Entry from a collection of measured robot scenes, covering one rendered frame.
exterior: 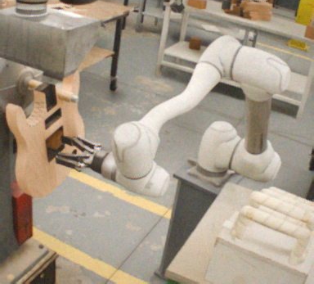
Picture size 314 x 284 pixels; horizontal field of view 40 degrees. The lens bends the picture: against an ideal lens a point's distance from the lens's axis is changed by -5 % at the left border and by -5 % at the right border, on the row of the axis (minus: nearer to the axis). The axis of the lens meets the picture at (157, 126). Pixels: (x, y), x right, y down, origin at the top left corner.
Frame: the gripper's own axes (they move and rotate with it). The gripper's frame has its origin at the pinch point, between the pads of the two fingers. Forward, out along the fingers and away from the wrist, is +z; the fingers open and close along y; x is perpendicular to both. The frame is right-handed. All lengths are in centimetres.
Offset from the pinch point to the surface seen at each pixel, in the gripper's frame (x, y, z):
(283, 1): -277, 1073, 98
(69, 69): 32.8, -3.3, -10.1
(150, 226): -125, 86, 2
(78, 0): 46.0, 16.2, 0.0
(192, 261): -15, -12, -57
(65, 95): 16.4, 6.2, -0.7
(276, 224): 13, -12, -77
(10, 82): 18.8, 0.5, 18.6
